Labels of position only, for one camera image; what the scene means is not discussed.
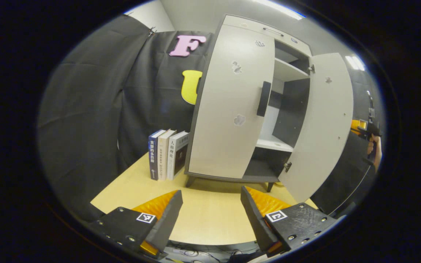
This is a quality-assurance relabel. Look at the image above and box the dark metal stand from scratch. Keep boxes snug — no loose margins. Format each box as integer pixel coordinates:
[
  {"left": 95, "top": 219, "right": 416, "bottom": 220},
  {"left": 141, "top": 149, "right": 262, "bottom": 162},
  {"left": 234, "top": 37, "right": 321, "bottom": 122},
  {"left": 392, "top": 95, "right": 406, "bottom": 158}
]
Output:
[{"left": 366, "top": 91, "right": 376, "bottom": 124}]

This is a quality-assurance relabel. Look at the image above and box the black backdrop cloth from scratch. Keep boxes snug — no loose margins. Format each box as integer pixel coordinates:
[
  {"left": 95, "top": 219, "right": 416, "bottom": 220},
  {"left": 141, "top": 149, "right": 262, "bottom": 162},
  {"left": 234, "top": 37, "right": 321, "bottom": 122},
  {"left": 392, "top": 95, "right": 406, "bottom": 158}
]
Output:
[{"left": 37, "top": 15, "right": 379, "bottom": 223}]

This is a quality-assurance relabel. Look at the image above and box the black door handle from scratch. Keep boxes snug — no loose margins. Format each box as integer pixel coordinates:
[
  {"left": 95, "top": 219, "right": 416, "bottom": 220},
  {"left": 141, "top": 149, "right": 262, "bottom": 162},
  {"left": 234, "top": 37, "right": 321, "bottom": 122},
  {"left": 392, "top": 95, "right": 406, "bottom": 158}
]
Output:
[{"left": 257, "top": 81, "right": 272, "bottom": 117}]

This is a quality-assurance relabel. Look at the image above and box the white cabinet shelf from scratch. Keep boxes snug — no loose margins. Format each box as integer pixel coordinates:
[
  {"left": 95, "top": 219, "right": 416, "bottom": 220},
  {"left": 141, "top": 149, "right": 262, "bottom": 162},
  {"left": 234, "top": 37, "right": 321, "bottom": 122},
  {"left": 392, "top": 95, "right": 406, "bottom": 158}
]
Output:
[
  {"left": 274, "top": 58, "right": 310, "bottom": 81},
  {"left": 256, "top": 134, "right": 294, "bottom": 152}
]

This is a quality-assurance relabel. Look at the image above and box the grey double-door shoe cabinet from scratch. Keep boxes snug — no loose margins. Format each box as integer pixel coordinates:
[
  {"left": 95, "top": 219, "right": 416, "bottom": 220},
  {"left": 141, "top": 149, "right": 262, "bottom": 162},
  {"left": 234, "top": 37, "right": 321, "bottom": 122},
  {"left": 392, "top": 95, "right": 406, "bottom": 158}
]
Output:
[{"left": 184, "top": 15, "right": 314, "bottom": 193}]

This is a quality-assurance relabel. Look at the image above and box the blue book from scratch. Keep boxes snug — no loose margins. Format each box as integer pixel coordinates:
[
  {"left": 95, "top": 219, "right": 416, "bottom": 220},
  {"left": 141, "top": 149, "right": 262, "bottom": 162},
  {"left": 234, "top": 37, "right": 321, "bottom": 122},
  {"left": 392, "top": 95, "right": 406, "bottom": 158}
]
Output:
[{"left": 148, "top": 129, "right": 166, "bottom": 180}]

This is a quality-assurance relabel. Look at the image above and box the grey cabinet drawer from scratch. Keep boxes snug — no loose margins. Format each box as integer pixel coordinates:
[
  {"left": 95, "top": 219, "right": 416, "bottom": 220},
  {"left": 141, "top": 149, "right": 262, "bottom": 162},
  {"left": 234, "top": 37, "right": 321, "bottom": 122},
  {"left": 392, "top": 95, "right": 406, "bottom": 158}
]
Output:
[{"left": 218, "top": 15, "right": 312, "bottom": 57}]

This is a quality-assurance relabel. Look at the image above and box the cream book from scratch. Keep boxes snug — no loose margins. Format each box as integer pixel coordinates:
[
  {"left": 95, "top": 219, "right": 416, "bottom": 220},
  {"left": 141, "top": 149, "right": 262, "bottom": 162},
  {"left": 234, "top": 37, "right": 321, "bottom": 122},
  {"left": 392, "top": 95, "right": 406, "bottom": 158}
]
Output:
[{"left": 157, "top": 129, "right": 177, "bottom": 181}]

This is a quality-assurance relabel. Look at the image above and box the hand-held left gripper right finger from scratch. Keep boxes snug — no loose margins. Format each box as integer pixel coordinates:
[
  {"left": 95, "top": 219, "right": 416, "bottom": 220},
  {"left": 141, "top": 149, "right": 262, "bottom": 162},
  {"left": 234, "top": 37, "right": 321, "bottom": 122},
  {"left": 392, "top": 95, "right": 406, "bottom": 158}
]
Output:
[{"left": 240, "top": 186, "right": 346, "bottom": 258}]

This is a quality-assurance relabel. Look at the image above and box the grey cabinet door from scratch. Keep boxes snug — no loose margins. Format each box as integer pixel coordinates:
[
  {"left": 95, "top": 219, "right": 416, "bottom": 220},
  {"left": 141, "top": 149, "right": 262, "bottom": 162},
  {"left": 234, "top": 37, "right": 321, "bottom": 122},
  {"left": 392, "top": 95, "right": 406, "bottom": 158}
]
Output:
[
  {"left": 188, "top": 25, "right": 276, "bottom": 179},
  {"left": 278, "top": 52, "right": 354, "bottom": 203}
]

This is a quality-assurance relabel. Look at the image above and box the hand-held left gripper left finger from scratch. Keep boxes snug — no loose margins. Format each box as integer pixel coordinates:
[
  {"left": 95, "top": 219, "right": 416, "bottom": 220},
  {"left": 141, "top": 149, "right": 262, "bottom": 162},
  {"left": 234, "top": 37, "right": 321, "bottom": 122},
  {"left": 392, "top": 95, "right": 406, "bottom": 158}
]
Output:
[{"left": 88, "top": 190, "right": 183, "bottom": 260}]

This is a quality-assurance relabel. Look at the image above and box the white and black book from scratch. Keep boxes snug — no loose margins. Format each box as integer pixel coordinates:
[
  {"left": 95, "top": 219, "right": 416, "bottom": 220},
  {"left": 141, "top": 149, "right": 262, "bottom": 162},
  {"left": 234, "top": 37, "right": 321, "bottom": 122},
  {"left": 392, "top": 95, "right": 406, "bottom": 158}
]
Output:
[{"left": 167, "top": 131, "right": 190, "bottom": 180}]

